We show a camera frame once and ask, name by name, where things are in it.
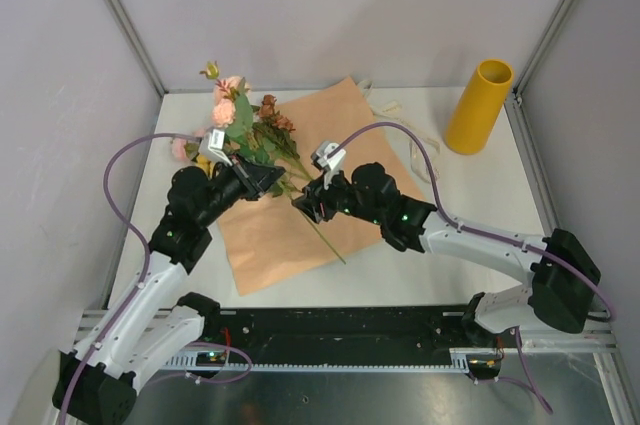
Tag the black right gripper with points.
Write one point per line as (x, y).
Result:
(315, 195)

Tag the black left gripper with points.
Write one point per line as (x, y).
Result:
(256, 179)

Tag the artificial flower bouquet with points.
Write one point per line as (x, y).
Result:
(261, 133)

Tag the green and peach wrapping paper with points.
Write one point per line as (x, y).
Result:
(268, 241)

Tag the cream printed ribbon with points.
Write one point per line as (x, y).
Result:
(423, 149)

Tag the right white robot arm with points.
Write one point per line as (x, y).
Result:
(555, 275)

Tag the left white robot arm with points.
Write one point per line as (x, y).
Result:
(99, 380)

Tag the yellow cylindrical vase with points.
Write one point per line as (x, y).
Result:
(479, 106)

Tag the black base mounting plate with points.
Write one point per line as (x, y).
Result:
(397, 335)

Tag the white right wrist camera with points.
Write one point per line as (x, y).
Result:
(328, 158)

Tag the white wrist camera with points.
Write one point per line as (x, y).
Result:
(211, 147)
(328, 158)

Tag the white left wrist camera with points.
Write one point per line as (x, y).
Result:
(211, 147)

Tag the aluminium frame rail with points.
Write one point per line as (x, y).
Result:
(533, 165)

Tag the white slotted cable duct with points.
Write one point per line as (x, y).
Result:
(198, 362)

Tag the left aluminium corner post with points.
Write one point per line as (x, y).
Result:
(132, 38)

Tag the aluminium corner post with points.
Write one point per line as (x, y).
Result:
(552, 30)
(132, 38)

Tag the right aluminium corner post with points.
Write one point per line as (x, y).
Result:
(552, 30)

